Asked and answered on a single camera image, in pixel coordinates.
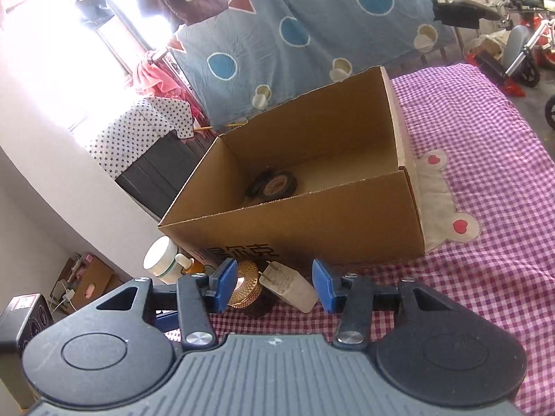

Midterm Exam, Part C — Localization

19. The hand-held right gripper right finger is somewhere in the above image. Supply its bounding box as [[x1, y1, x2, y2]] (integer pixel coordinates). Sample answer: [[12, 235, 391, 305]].
[[312, 259, 454, 350]]

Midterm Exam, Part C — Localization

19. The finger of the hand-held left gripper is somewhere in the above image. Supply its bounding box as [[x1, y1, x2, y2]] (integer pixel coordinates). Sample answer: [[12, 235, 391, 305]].
[[155, 311, 180, 331]]

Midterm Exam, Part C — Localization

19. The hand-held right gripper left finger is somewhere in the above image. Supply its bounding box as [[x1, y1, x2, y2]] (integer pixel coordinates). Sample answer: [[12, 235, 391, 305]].
[[95, 258, 239, 352]]

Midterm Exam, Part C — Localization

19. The gold-lidded dark jar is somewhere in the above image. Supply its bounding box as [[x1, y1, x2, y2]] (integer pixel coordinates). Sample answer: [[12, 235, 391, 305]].
[[225, 260, 278, 318]]

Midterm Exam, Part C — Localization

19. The white charger plug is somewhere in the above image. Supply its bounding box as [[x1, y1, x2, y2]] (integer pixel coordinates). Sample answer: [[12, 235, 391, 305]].
[[258, 261, 318, 313]]

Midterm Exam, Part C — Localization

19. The green dropper bottle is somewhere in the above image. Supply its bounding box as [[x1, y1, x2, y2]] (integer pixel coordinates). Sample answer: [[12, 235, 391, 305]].
[[174, 255, 204, 275]]

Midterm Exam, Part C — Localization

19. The brown cardboard box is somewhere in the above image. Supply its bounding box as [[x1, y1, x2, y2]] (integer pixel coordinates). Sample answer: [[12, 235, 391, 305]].
[[158, 66, 428, 269]]

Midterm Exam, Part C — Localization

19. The white supplement bottle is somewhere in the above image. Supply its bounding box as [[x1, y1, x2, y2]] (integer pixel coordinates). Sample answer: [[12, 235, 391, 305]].
[[143, 236, 180, 285]]

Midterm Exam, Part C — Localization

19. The black key fob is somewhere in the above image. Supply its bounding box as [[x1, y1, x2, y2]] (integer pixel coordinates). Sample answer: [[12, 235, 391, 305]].
[[246, 167, 276, 198]]

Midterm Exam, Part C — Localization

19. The black tape roll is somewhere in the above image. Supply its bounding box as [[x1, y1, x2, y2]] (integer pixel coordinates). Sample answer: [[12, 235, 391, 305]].
[[260, 171, 299, 198]]

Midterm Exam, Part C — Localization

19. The plain cardboard box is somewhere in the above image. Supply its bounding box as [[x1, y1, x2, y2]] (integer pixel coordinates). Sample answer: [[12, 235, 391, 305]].
[[52, 253, 124, 313]]

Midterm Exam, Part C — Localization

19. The white floor charger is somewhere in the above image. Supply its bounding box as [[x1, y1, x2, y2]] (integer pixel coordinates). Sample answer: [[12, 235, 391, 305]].
[[51, 281, 75, 313]]

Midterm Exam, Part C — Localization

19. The dark grey cabinet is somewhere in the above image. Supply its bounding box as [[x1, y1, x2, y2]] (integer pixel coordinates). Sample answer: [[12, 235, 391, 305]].
[[115, 132, 220, 222]]

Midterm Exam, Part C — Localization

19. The black speaker box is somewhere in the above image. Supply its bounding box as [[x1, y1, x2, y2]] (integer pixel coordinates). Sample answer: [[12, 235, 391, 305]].
[[0, 292, 55, 408]]

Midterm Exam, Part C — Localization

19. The yellow rod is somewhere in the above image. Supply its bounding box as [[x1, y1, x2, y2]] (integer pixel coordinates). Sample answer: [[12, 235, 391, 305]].
[[193, 119, 249, 133]]

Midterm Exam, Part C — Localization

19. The white star-dotted cloth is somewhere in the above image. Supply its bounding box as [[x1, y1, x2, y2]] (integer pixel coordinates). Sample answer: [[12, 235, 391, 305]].
[[84, 97, 196, 180]]

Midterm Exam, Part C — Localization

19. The purple checked tablecloth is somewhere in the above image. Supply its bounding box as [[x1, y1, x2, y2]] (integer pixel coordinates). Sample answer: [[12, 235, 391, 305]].
[[162, 63, 555, 414]]

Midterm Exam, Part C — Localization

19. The pink hanging clothing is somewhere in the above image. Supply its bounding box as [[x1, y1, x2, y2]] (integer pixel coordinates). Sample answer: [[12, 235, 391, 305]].
[[130, 50, 204, 118]]

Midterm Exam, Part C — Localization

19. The blue printed bedsheet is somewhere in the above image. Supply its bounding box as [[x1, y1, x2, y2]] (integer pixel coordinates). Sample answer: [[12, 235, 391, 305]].
[[167, 0, 456, 128]]

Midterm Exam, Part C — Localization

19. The red toy vehicle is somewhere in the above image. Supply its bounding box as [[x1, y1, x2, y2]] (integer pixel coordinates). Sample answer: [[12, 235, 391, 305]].
[[466, 37, 527, 96]]

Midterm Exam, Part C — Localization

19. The black padded seat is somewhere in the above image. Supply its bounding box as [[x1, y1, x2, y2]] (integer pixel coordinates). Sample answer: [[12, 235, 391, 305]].
[[431, 0, 499, 29]]

